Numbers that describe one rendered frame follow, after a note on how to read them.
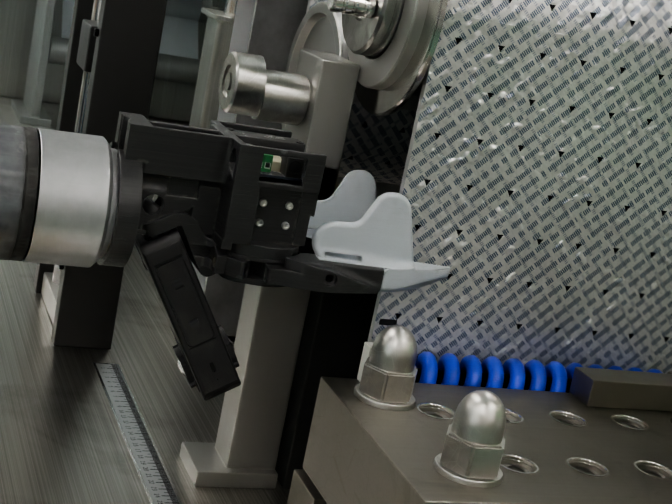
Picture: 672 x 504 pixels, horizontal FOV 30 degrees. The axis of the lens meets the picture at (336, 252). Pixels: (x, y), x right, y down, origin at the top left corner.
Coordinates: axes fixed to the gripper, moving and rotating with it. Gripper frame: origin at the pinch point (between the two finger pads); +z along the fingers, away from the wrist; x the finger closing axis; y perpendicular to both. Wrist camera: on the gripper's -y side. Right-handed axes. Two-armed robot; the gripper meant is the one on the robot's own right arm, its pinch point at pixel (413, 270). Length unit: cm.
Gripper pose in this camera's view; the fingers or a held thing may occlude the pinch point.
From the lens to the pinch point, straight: 79.6
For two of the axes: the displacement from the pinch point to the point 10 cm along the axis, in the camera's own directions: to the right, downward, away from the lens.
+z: 9.2, 1.0, 3.7
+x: -3.3, -2.9, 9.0
